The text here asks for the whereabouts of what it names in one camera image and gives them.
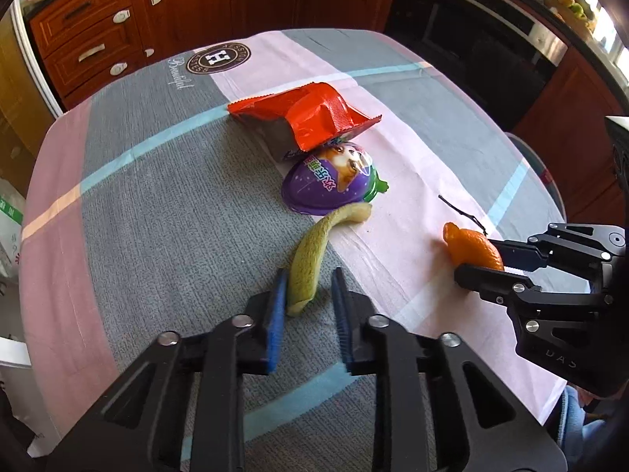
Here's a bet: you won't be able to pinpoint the purple egg-shaped toy pack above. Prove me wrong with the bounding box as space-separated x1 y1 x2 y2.
281 140 391 216

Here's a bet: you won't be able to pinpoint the pink grey striped tablecloth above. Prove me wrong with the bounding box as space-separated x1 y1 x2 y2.
20 28 566 472

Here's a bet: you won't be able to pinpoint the wooden cabinet panel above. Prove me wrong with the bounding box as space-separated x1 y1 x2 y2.
511 44 629 212

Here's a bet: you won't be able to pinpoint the white cabinet handles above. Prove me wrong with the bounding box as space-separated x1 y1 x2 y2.
79 0 394 77

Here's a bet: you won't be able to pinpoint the orange fruit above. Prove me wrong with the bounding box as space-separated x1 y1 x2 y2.
442 221 505 272

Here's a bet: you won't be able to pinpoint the wooden base cabinet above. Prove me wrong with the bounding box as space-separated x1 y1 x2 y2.
27 0 406 109

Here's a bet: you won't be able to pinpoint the thin black twig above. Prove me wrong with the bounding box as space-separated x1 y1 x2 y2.
438 195 488 236

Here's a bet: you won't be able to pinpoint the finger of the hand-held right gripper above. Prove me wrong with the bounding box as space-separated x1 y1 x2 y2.
486 223 627 276
454 263 607 315

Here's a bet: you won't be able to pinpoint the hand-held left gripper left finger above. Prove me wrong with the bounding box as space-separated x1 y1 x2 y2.
49 268 291 472

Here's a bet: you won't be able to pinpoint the person's right forearm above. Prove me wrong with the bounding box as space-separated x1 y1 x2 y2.
557 383 615 458

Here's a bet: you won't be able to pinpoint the built-in black oven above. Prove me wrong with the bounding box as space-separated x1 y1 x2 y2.
386 0 571 131

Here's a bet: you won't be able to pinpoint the white carton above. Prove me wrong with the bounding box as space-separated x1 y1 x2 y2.
0 337 62 458

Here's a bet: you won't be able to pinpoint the red foil wrapper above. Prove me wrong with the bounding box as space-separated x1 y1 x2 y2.
227 82 384 163

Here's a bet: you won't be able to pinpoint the green white plastic bag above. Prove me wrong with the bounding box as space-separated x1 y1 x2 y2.
0 177 28 281

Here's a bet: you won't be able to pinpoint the yellow green fruit peel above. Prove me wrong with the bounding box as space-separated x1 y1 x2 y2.
286 203 374 318

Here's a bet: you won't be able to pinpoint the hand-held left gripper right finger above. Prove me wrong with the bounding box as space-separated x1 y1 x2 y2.
330 266 563 472

